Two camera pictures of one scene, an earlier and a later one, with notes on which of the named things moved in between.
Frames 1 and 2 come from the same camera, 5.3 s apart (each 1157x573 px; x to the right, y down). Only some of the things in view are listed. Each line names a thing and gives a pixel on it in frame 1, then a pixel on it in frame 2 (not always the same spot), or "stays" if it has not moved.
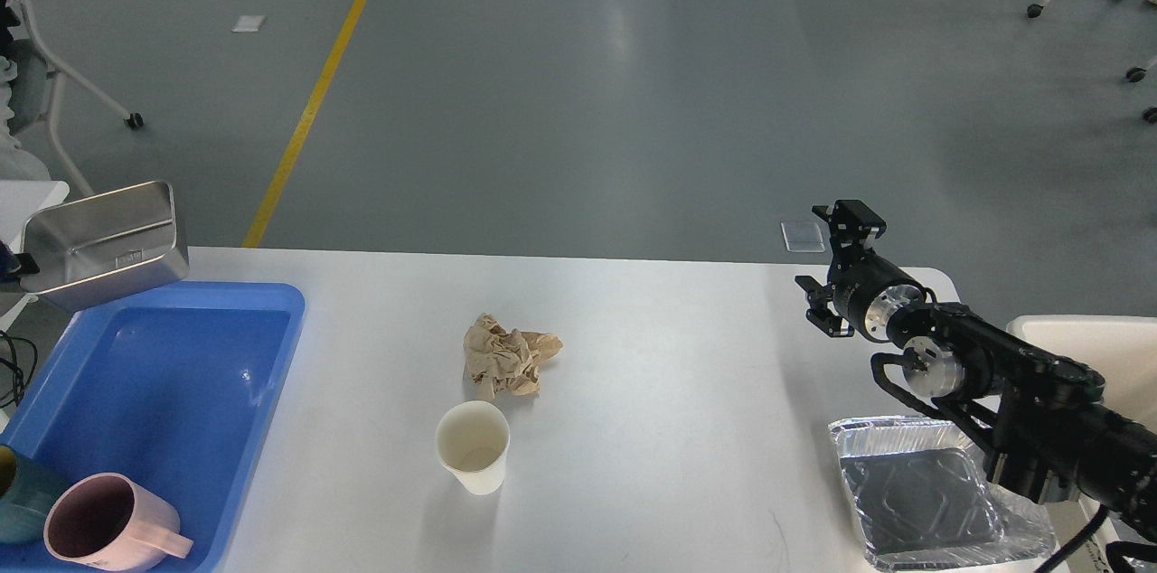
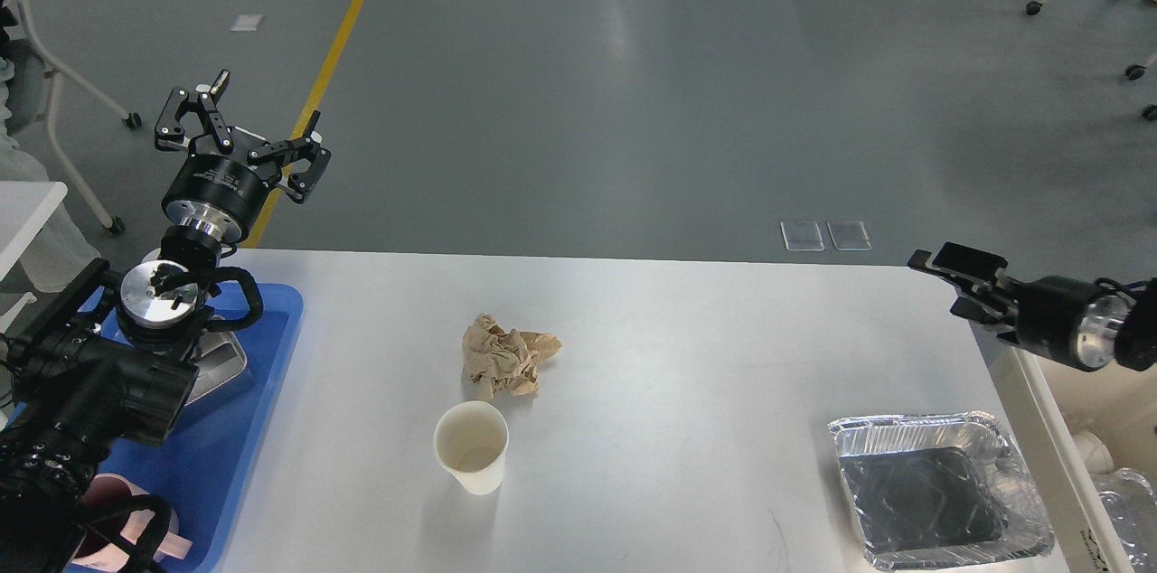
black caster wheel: (1135, 74) stays
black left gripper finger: (27, 264) → (170, 135)
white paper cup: (472, 440) stays
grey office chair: (32, 88) stays
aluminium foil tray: (921, 495) stays
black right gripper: (856, 274) → (1061, 318)
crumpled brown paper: (505, 361) stays
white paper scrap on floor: (249, 23) stays
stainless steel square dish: (98, 248) → (219, 354)
